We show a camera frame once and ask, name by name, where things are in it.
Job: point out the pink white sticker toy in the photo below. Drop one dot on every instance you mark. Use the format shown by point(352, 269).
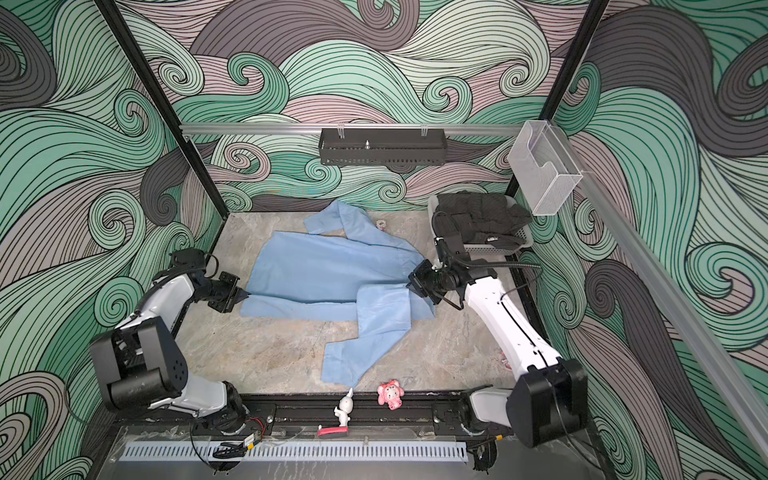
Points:
point(504, 361)

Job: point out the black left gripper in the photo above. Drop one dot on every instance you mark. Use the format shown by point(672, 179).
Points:
point(233, 297)

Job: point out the black right corner post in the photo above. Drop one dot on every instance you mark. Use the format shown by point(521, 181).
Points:
point(537, 85)

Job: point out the white figurine toy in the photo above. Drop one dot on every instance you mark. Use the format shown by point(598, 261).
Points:
point(344, 408)

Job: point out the aluminium right rail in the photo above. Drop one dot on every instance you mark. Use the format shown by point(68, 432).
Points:
point(743, 400)

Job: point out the black corner frame post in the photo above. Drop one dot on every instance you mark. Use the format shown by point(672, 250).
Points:
point(127, 42)

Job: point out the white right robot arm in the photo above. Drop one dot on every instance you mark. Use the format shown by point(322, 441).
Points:
point(549, 398)

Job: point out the pink pig toy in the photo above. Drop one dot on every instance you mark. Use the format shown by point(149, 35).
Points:
point(390, 394)

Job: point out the aluminium rail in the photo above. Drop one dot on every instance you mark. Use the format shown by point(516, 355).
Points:
point(274, 128)
point(743, 400)

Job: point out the white slotted cable duct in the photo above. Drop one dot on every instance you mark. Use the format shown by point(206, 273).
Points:
point(304, 451)

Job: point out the aluminium back rail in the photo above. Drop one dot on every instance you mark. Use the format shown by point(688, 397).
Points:
point(274, 128)

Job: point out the white plastic laundry basket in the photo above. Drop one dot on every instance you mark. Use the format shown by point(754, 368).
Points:
point(504, 234)

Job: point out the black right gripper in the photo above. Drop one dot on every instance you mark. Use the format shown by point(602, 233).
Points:
point(418, 282)

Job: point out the black perforated wall tray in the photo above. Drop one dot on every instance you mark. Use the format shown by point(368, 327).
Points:
point(398, 147)

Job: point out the clear plastic wall bin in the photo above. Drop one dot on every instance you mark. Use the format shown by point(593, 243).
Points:
point(545, 165)

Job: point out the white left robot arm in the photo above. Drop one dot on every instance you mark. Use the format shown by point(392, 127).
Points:
point(140, 367)

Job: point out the pink flat stick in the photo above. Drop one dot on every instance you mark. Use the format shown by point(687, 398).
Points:
point(332, 432)

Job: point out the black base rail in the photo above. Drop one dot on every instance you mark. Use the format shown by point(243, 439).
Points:
point(442, 413)

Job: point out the dark grey folded shirt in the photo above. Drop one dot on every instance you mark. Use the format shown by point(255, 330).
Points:
point(483, 216)

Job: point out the light blue long sleeve shirt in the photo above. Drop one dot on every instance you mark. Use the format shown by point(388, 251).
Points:
point(343, 268)

